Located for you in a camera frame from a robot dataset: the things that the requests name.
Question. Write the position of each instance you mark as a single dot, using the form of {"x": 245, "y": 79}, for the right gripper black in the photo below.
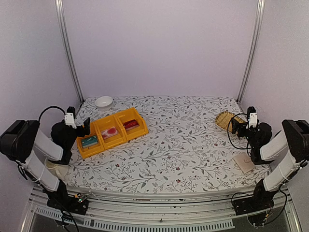
{"x": 236, "y": 127}

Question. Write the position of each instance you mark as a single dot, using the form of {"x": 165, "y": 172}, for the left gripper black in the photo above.
{"x": 82, "y": 133}

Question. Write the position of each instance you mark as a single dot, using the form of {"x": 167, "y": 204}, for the beige card holder wallet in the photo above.
{"x": 244, "y": 162}

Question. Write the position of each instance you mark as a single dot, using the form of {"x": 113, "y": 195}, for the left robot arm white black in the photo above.
{"x": 24, "y": 143}

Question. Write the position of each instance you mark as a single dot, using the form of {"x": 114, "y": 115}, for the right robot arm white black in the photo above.
{"x": 264, "y": 148}

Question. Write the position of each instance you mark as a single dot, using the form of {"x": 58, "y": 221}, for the green card stack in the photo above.
{"x": 89, "y": 141}

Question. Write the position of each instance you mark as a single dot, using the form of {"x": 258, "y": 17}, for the pink white card stack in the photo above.
{"x": 108, "y": 133}

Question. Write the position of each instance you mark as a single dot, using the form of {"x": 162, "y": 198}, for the dark red VIP card stack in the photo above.
{"x": 130, "y": 125}

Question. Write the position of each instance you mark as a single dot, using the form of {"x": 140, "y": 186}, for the woven bamboo tray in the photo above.
{"x": 223, "y": 120}

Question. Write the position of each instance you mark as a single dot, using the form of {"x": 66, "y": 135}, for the yellow left storage bin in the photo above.
{"x": 93, "y": 150}

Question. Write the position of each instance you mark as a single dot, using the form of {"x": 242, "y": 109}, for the white ceramic bowl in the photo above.
{"x": 104, "y": 103}

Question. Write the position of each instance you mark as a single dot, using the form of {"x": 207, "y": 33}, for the yellow middle storage bin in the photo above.
{"x": 106, "y": 123}

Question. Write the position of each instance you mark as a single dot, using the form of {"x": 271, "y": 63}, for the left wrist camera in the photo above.
{"x": 70, "y": 117}

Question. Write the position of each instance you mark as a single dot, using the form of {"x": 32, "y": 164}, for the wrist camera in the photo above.
{"x": 251, "y": 117}
{"x": 70, "y": 117}

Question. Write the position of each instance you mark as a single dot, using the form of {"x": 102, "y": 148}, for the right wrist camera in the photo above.
{"x": 251, "y": 117}

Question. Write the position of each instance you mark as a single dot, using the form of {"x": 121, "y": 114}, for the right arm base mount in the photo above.
{"x": 244, "y": 203}

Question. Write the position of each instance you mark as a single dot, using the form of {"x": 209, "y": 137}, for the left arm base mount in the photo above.
{"x": 68, "y": 203}

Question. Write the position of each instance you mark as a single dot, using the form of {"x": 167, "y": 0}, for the front aluminium rail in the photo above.
{"x": 192, "y": 212}

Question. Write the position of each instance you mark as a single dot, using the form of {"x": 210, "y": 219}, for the left aluminium frame post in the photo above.
{"x": 66, "y": 43}

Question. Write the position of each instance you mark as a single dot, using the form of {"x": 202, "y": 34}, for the aluminium frame post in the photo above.
{"x": 254, "y": 42}
{"x": 66, "y": 43}

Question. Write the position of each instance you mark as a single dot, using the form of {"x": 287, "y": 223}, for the right aluminium frame post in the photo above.
{"x": 254, "y": 42}

